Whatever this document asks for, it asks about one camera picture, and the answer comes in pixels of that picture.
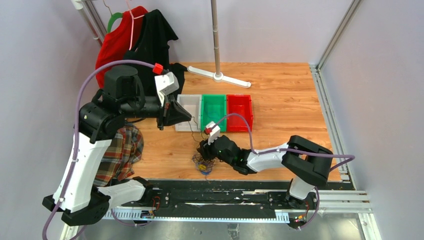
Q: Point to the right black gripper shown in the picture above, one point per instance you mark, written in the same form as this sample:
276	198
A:
205	149

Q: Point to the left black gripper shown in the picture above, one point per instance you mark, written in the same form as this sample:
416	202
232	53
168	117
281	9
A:
172	113

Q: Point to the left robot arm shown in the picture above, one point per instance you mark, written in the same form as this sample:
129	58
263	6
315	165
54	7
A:
97	122

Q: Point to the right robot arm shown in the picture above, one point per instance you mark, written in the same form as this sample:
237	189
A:
311	163

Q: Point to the white plastic bin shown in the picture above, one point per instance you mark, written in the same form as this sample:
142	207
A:
192	104

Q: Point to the green plastic bin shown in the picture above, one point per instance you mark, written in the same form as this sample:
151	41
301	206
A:
213	108

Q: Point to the red plastic bin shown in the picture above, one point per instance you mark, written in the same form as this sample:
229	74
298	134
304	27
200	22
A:
239	104

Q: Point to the plaid flannel shirt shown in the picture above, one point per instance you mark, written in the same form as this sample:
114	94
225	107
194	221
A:
125	150

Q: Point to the white stand with pole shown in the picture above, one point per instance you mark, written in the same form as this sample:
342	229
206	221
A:
217	75

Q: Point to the black shirt on hanger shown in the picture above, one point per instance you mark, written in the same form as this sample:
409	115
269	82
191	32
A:
153	47

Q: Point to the red shirt on hanger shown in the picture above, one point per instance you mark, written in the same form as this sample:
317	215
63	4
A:
117	42

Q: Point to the pink clothes hanger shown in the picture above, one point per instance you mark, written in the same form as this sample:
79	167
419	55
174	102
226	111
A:
133	18

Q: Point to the green clothes hanger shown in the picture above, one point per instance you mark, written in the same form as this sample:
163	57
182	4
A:
113	18

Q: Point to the white clothes rack pole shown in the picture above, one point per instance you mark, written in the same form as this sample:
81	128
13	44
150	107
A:
89	13

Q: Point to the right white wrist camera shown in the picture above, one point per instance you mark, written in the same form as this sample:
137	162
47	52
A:
213	131

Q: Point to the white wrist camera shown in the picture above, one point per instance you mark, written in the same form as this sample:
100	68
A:
165	84
213	131

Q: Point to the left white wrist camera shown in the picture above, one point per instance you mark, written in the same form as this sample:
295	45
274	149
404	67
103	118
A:
165	84

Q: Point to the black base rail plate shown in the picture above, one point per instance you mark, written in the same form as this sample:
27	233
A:
219	199

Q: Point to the aluminium corner frame post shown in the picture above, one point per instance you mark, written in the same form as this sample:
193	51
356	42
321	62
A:
347	17

